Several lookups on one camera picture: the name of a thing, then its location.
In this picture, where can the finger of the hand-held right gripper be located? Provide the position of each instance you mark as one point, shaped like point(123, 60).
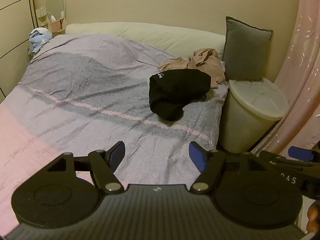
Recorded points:
point(300, 153)

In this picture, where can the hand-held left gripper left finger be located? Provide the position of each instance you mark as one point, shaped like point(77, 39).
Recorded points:
point(117, 155)

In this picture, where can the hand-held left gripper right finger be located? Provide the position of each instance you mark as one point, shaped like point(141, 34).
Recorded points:
point(197, 158)

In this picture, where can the black garment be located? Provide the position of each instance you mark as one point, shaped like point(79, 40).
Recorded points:
point(177, 92)

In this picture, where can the person's right hand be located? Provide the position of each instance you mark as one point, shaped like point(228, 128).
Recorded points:
point(313, 217)

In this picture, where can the white lidded bin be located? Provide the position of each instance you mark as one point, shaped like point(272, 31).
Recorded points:
point(247, 115)

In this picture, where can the striped grey pink blanket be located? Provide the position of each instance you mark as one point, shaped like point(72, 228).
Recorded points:
point(95, 92)

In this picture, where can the pink curtain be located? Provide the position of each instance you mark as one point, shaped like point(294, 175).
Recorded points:
point(297, 80)

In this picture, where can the beige garment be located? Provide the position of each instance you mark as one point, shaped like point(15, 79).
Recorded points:
point(207, 63)

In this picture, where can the grey cushion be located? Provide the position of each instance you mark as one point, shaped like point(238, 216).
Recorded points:
point(246, 52)

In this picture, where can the cream long pillow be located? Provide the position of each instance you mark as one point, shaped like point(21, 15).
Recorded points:
point(150, 36)

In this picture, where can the blue white cloth pile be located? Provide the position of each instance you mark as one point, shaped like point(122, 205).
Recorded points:
point(40, 38)

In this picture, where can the pink tissue box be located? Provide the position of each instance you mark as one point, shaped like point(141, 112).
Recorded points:
point(55, 25)

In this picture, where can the cream wardrobe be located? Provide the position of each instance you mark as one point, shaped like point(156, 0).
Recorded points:
point(12, 30)

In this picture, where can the oval wall mirror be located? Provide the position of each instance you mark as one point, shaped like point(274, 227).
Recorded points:
point(54, 3)

